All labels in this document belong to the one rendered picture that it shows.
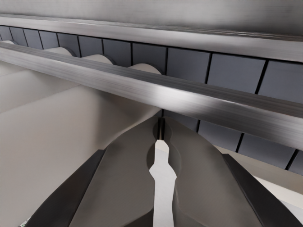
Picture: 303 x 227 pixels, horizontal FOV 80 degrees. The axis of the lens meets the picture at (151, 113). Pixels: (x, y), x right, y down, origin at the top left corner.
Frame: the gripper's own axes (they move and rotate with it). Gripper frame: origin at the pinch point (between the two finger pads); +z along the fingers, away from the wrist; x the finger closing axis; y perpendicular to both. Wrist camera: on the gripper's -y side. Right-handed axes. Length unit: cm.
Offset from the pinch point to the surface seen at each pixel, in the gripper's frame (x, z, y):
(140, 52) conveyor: -1.9, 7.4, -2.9
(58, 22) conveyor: -12.1, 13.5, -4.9
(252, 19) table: 7.9, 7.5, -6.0
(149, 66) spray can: -1.0, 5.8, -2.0
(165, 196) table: 2.2, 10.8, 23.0
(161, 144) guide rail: 0.3, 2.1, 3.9
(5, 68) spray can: -14.1, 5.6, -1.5
